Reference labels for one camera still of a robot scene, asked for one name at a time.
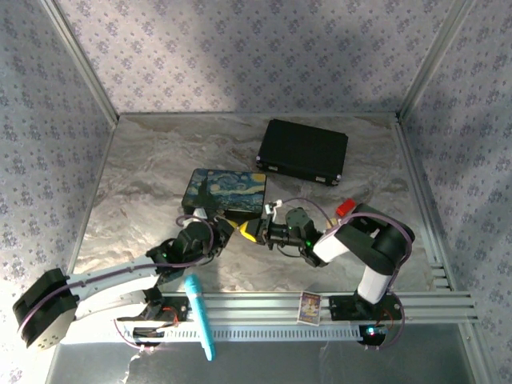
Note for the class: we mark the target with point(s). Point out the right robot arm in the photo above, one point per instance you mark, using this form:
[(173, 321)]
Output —
[(372, 248)]

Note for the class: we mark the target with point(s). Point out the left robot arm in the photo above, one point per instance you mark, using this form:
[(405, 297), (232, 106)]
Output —
[(80, 296)]

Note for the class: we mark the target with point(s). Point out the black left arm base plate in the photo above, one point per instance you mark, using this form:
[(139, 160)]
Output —
[(168, 316)]

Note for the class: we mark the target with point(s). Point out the black hard case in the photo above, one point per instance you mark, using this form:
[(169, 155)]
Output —
[(304, 152)]

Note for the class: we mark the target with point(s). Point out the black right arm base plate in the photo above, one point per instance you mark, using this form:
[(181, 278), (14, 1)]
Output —
[(352, 312)]

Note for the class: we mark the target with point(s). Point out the aluminium corner post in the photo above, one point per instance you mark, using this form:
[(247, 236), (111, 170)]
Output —
[(436, 56), (80, 60)]

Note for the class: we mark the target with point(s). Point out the teal plastic tool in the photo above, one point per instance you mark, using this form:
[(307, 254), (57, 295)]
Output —
[(198, 312)]

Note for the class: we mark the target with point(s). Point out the red block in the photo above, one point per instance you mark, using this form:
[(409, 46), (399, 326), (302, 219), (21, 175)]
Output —
[(346, 207)]

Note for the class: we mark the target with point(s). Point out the small card pack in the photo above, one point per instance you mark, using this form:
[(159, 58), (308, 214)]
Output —
[(309, 309)]

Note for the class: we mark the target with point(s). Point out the aluminium table rail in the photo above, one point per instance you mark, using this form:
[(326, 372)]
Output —
[(260, 308)]

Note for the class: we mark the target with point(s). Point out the starry night painting box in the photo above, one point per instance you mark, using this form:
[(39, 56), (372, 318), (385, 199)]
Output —
[(226, 192)]

